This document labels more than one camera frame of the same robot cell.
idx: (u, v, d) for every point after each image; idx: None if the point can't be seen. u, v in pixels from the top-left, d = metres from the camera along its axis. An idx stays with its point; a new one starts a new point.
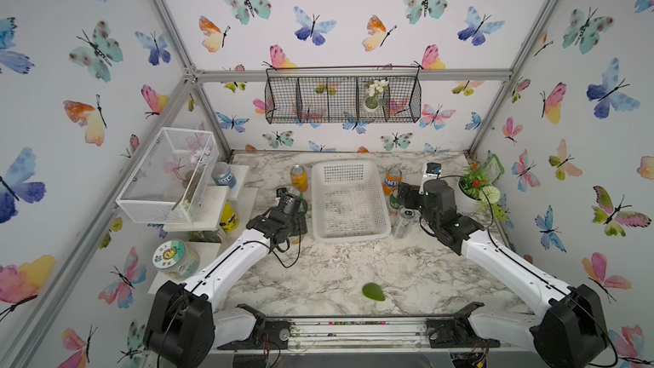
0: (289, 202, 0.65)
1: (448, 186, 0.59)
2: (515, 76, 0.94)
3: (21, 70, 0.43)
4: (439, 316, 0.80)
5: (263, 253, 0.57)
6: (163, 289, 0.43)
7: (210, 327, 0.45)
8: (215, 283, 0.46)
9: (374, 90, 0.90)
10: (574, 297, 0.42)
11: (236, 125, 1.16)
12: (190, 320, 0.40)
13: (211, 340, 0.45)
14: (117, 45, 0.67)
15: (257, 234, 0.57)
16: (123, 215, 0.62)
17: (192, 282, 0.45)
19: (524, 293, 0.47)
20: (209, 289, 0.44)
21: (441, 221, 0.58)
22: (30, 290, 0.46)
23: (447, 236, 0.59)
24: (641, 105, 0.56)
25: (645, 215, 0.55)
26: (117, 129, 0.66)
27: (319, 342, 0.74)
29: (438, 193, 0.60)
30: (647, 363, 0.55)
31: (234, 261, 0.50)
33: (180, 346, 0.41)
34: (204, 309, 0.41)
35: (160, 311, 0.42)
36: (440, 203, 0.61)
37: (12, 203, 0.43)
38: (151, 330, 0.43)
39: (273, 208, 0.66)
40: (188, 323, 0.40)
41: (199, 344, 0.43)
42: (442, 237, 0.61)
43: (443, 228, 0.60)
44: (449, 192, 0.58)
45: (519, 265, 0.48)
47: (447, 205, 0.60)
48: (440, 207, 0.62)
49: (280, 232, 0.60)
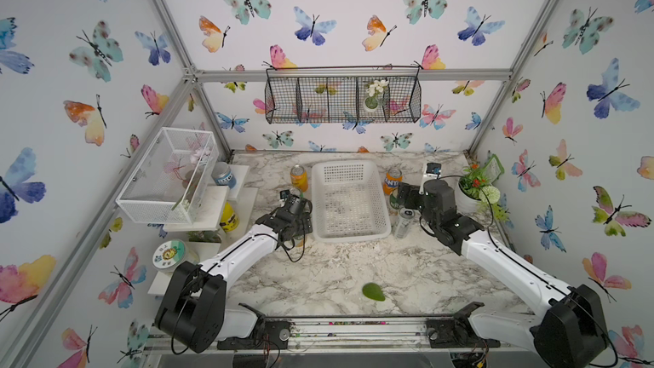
0: (296, 202, 0.68)
1: (448, 186, 0.59)
2: (515, 76, 0.94)
3: (21, 70, 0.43)
4: (439, 316, 0.80)
5: (269, 248, 0.59)
6: (180, 268, 0.45)
7: (220, 309, 0.46)
8: (229, 267, 0.48)
9: (374, 90, 0.90)
10: (574, 297, 0.42)
11: (236, 125, 1.16)
12: (204, 300, 0.42)
13: (219, 323, 0.47)
14: (117, 45, 0.67)
15: (267, 228, 0.60)
16: (123, 215, 0.62)
17: (207, 264, 0.47)
19: (524, 293, 0.47)
20: (224, 271, 0.47)
21: (441, 221, 0.62)
22: (30, 290, 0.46)
23: (447, 236, 0.59)
24: (641, 105, 0.56)
25: (645, 215, 0.55)
26: (117, 129, 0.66)
27: (319, 342, 0.74)
29: (438, 193, 0.60)
30: (647, 363, 0.55)
31: (247, 249, 0.53)
33: (192, 326, 0.43)
34: (219, 289, 0.43)
35: (174, 290, 0.44)
36: (441, 203, 0.61)
37: (12, 203, 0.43)
38: (164, 309, 0.45)
39: (282, 204, 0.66)
40: (203, 303, 0.42)
41: (209, 324, 0.44)
42: (442, 237, 0.61)
43: (443, 229, 0.60)
44: (449, 193, 0.58)
45: (519, 265, 0.48)
47: (447, 205, 0.60)
48: (440, 208, 0.62)
49: (286, 231, 0.63)
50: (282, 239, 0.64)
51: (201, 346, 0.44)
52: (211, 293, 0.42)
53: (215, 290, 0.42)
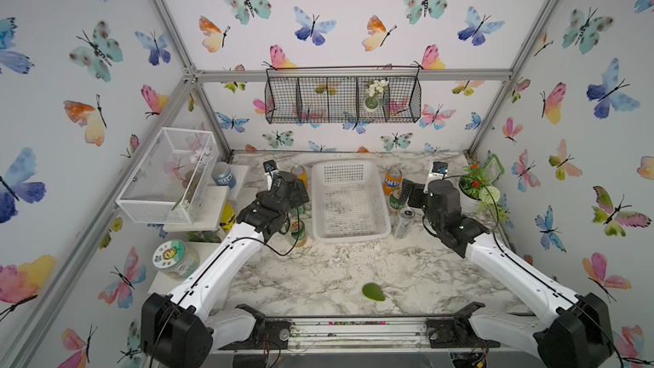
0: (282, 186, 0.59)
1: (453, 187, 0.58)
2: (515, 76, 0.94)
3: (21, 70, 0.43)
4: (439, 316, 0.80)
5: (254, 250, 0.54)
6: (149, 301, 0.41)
7: (204, 333, 0.43)
8: (203, 293, 0.43)
9: (374, 90, 0.90)
10: (581, 306, 0.41)
11: (236, 125, 1.16)
12: (179, 334, 0.39)
13: (209, 343, 0.46)
14: (117, 45, 0.67)
15: (249, 230, 0.52)
16: (123, 215, 0.62)
17: (178, 292, 0.43)
19: (530, 299, 0.46)
20: (197, 299, 0.42)
21: (445, 222, 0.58)
22: (30, 290, 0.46)
23: (450, 238, 0.58)
24: (641, 105, 0.56)
25: (645, 215, 0.55)
26: (117, 129, 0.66)
27: (319, 342, 0.74)
29: (443, 194, 0.59)
30: (647, 363, 0.55)
31: (221, 265, 0.47)
33: (174, 358, 0.40)
34: (192, 323, 0.39)
35: (149, 325, 0.41)
36: (445, 204, 0.60)
37: (12, 203, 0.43)
38: (146, 342, 0.43)
39: (263, 192, 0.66)
40: (180, 334, 0.38)
41: (194, 353, 0.43)
42: (445, 238, 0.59)
43: (447, 231, 0.59)
44: (454, 194, 0.56)
45: (524, 270, 0.47)
47: (451, 207, 0.59)
48: (444, 209, 0.61)
49: (273, 221, 0.56)
50: (272, 232, 0.57)
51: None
52: (183, 329, 0.38)
53: (187, 325, 0.39)
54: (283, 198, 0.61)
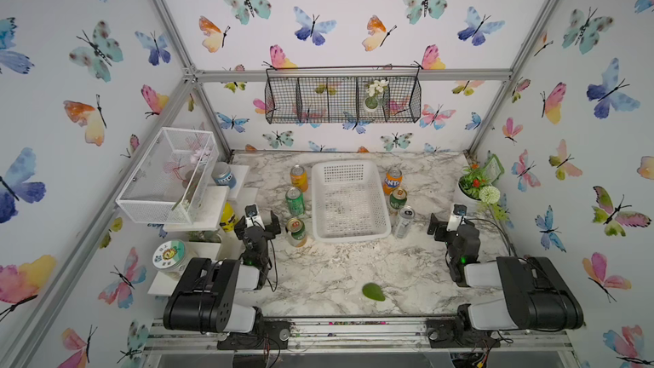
0: (250, 244, 0.68)
1: (475, 236, 0.69)
2: (515, 77, 0.95)
3: (20, 70, 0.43)
4: (439, 316, 0.80)
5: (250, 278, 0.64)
6: (193, 262, 0.50)
7: (232, 292, 0.50)
8: None
9: (374, 90, 0.90)
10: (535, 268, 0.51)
11: (236, 125, 1.16)
12: (224, 275, 0.48)
13: (231, 309, 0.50)
14: (117, 45, 0.67)
15: (249, 269, 0.63)
16: (123, 215, 0.62)
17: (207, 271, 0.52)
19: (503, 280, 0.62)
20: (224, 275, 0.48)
21: (456, 261, 0.73)
22: (30, 290, 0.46)
23: (456, 273, 0.71)
24: (642, 105, 0.56)
25: (645, 215, 0.55)
26: (117, 130, 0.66)
27: (320, 342, 0.74)
29: (465, 238, 0.71)
30: (647, 363, 0.55)
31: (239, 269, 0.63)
33: (209, 308, 0.44)
34: (235, 264, 0.50)
35: (189, 279, 0.48)
36: (464, 248, 0.73)
37: (12, 203, 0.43)
38: (174, 302, 0.45)
39: (240, 227, 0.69)
40: (221, 278, 0.48)
41: (224, 307, 0.46)
42: (453, 272, 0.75)
43: (456, 267, 0.72)
44: (474, 242, 0.68)
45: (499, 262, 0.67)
47: (468, 251, 0.71)
48: (462, 250, 0.73)
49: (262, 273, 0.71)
50: (262, 276, 0.70)
51: (220, 328, 0.46)
52: (230, 267, 0.50)
53: (232, 265, 0.50)
54: (257, 253, 0.70)
